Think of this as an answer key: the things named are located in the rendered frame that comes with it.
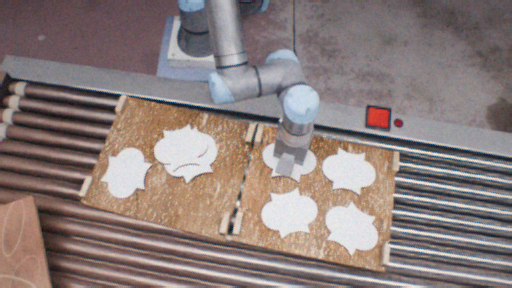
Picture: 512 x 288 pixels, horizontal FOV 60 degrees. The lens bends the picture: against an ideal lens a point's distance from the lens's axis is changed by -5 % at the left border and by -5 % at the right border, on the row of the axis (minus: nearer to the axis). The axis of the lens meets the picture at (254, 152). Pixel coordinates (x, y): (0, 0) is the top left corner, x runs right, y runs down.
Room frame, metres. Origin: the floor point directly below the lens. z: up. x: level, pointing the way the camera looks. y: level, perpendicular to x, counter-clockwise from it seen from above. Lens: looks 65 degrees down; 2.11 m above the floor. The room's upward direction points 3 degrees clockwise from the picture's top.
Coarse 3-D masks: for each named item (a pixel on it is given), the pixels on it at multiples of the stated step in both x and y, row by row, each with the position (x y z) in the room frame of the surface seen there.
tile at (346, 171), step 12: (336, 156) 0.55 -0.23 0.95; (348, 156) 0.55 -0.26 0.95; (360, 156) 0.55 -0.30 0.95; (324, 168) 0.51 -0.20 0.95; (336, 168) 0.51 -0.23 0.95; (348, 168) 0.51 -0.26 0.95; (360, 168) 0.52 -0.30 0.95; (372, 168) 0.52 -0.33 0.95; (336, 180) 0.48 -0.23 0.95; (348, 180) 0.48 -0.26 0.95; (360, 180) 0.48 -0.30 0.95; (372, 180) 0.48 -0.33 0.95
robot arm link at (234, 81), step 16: (208, 0) 0.71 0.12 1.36; (224, 0) 0.70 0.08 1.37; (208, 16) 0.69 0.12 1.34; (224, 16) 0.68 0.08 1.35; (224, 32) 0.65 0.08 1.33; (240, 32) 0.67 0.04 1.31; (224, 48) 0.63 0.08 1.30; (240, 48) 0.64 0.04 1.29; (224, 64) 0.60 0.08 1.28; (240, 64) 0.61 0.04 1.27; (208, 80) 0.60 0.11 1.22; (224, 80) 0.58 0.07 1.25; (240, 80) 0.58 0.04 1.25; (256, 80) 0.59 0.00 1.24; (224, 96) 0.55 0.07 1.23; (240, 96) 0.56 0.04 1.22; (256, 96) 0.57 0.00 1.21
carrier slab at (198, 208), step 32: (128, 96) 0.72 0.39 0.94; (128, 128) 0.61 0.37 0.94; (160, 128) 0.61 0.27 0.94; (192, 128) 0.62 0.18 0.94; (224, 128) 0.62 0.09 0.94; (256, 128) 0.63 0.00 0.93; (224, 160) 0.52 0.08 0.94; (96, 192) 0.41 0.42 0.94; (160, 192) 0.42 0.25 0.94; (192, 192) 0.42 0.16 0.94; (224, 192) 0.43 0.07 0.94; (160, 224) 0.33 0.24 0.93; (192, 224) 0.34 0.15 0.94
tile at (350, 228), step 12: (336, 216) 0.37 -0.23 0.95; (348, 216) 0.38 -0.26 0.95; (360, 216) 0.38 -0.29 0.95; (336, 228) 0.34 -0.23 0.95; (348, 228) 0.34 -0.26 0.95; (360, 228) 0.34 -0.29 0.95; (372, 228) 0.35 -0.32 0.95; (336, 240) 0.31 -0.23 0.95; (348, 240) 0.31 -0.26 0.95; (360, 240) 0.31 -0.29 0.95; (372, 240) 0.31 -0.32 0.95; (348, 252) 0.28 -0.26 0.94
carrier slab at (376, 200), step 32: (256, 160) 0.53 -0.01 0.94; (320, 160) 0.54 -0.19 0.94; (384, 160) 0.55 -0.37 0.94; (256, 192) 0.43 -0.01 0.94; (288, 192) 0.44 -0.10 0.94; (320, 192) 0.44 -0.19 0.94; (352, 192) 0.45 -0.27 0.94; (384, 192) 0.45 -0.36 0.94; (256, 224) 0.35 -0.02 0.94; (320, 224) 0.35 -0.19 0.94; (384, 224) 0.36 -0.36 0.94; (320, 256) 0.27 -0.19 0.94; (352, 256) 0.27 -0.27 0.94
